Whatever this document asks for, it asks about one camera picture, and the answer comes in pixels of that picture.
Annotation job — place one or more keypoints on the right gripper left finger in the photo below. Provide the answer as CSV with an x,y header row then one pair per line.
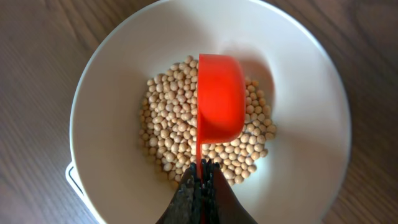
x,y
185,206

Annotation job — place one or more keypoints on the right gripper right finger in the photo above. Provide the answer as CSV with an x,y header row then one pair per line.
x,y
220,205

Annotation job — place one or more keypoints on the white digital kitchen scale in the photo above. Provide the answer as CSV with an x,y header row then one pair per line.
x,y
73,179

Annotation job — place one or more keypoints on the red plastic measuring scoop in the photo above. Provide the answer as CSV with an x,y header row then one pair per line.
x,y
221,102

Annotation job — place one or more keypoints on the white ceramic bowl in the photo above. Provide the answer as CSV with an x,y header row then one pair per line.
x,y
299,178

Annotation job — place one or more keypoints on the soybeans in bowl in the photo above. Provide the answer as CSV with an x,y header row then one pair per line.
x,y
168,131

